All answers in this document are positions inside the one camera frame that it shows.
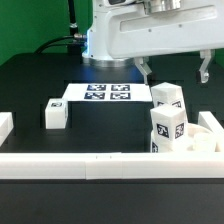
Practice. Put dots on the white marker sheet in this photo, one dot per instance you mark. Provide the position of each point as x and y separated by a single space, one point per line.
108 92

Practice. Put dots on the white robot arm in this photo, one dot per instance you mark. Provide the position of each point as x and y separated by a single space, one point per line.
96 52

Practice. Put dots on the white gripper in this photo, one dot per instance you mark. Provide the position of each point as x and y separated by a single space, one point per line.
197 25

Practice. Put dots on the white left fence bar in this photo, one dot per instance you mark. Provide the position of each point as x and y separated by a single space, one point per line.
6 125

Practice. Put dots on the white front fence bar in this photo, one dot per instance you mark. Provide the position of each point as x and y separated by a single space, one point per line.
111 165

